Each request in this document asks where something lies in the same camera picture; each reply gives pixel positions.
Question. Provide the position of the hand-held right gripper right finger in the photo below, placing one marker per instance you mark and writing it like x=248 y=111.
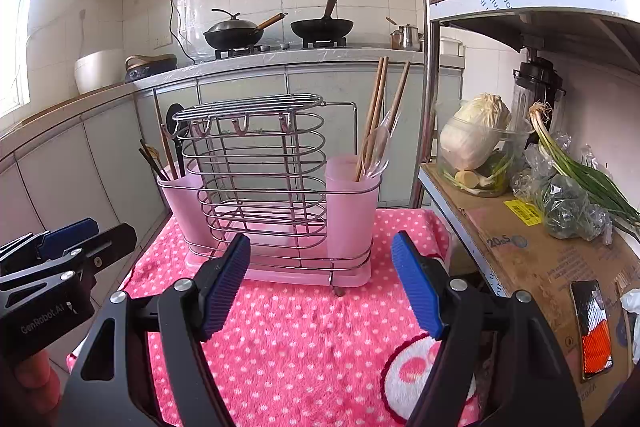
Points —
x=415 y=287

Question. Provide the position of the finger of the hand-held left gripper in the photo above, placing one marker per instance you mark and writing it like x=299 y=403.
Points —
x=70 y=234
x=117 y=239

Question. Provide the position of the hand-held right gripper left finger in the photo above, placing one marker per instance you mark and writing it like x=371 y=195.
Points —
x=227 y=287

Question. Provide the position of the dark chopstick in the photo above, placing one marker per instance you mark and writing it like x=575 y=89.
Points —
x=154 y=169
x=150 y=157

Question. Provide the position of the small bronze spoon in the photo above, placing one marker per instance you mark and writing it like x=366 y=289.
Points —
x=151 y=153

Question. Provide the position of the wooden chopstick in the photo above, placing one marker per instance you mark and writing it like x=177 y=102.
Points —
x=396 y=97
x=369 y=117
x=377 y=107
x=162 y=127

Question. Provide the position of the black plastic spoon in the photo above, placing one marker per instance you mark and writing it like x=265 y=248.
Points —
x=175 y=117

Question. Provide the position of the clear plastic spoon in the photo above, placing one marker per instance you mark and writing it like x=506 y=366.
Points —
x=378 y=147
x=392 y=124

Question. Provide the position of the person's left hand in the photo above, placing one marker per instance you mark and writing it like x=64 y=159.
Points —
x=37 y=392

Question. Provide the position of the grey kitchen base cabinets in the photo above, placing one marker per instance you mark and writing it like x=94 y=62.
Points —
x=75 y=157

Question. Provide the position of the pink polka-dot blanket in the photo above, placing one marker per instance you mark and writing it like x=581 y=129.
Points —
x=300 y=332

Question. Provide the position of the cardboard box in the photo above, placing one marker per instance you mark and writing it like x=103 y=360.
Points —
x=525 y=267

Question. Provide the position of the ginger piece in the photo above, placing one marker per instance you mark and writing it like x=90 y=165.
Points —
x=465 y=179

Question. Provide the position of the white rice cooker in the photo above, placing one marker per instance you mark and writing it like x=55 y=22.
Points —
x=100 y=72

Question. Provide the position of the plastic bag of vegetables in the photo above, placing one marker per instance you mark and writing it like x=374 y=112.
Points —
x=565 y=207

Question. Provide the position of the napa cabbage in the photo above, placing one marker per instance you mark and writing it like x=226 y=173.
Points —
x=475 y=127

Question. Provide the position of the clear plastic bowl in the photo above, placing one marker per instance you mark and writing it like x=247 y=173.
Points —
x=515 y=142

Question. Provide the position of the smartphone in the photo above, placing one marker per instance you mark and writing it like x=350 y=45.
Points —
x=592 y=332

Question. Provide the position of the green onions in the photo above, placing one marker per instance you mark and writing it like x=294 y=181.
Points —
x=590 y=179

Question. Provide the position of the window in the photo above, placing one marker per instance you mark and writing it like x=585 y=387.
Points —
x=15 y=32

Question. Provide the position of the white crumpled bag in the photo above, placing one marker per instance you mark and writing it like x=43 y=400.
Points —
x=631 y=322

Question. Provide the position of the gas stove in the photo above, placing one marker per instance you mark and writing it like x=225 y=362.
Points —
x=240 y=52

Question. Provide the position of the metal shelf rack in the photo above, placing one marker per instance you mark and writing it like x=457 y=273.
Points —
x=425 y=57

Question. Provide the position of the black wok with lid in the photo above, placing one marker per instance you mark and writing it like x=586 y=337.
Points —
x=232 y=36

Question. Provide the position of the black blender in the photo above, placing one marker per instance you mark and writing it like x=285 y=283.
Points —
x=537 y=79

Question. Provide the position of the white container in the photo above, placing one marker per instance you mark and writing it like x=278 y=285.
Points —
x=452 y=47

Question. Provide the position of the kitchen countertop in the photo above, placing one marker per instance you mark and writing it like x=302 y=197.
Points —
x=300 y=54

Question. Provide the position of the copper pot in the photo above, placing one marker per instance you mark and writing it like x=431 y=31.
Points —
x=395 y=41

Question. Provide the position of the stainless steel kettle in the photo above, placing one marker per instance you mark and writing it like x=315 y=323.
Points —
x=410 y=38

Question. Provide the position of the black frying pan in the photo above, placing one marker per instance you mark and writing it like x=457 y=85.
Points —
x=320 y=28

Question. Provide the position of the wall socket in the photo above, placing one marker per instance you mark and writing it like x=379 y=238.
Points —
x=162 y=42

